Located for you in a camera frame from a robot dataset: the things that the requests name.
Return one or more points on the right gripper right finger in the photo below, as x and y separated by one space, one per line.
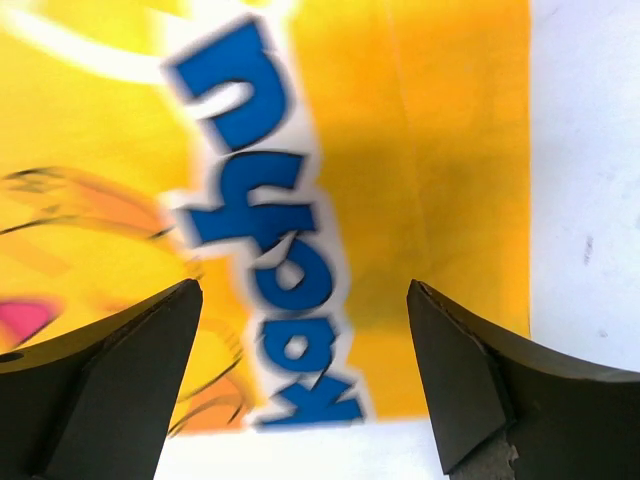
505 407

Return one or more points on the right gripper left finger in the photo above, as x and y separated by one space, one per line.
96 403

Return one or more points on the yellow printed cloth napkin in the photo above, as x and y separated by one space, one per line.
303 160

